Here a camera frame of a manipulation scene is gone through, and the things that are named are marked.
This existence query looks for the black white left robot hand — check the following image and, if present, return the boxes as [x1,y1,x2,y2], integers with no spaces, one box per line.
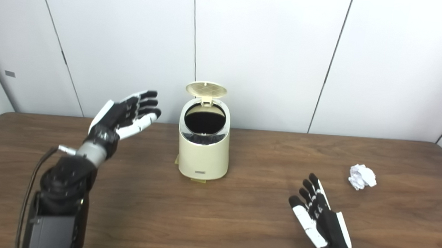
[87,87,163,155]

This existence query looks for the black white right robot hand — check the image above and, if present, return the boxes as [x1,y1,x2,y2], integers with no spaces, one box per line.
[285,172,357,248]

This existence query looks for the white paper ball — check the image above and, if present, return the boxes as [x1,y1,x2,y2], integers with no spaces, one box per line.
[347,164,378,192]

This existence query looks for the cream round bin lid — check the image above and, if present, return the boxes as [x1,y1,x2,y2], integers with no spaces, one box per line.
[185,80,228,109]

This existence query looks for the cream-colored bin body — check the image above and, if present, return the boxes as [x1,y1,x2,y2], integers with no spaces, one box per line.
[176,97,233,182]

